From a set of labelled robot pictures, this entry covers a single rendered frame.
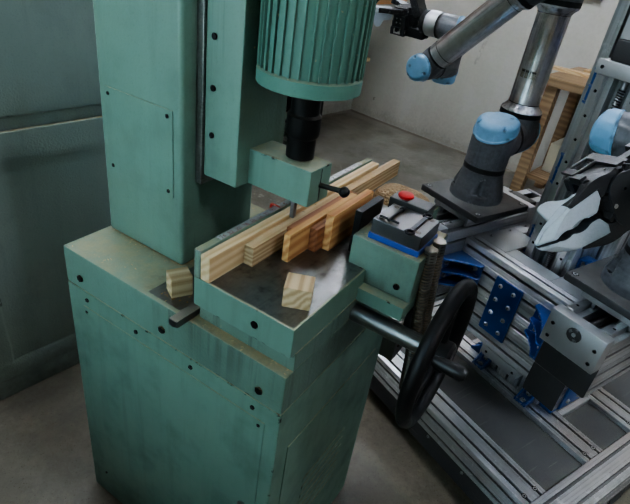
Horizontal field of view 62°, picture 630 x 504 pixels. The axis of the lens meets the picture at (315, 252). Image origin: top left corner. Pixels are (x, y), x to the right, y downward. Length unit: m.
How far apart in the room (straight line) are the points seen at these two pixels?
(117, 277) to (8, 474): 0.89
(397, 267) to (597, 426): 1.16
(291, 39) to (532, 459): 1.35
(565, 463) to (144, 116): 1.46
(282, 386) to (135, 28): 0.65
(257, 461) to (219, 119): 0.63
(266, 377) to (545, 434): 1.12
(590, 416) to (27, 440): 1.76
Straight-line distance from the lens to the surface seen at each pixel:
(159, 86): 0.99
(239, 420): 1.03
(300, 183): 0.93
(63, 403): 1.97
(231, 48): 0.92
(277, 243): 0.98
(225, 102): 0.94
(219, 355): 0.96
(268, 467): 1.07
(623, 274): 1.35
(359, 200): 1.05
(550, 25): 1.60
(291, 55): 0.83
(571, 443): 1.85
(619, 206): 0.74
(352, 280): 0.94
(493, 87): 4.37
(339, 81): 0.84
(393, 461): 1.85
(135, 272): 1.10
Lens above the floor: 1.43
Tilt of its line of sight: 32 degrees down
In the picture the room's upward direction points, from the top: 9 degrees clockwise
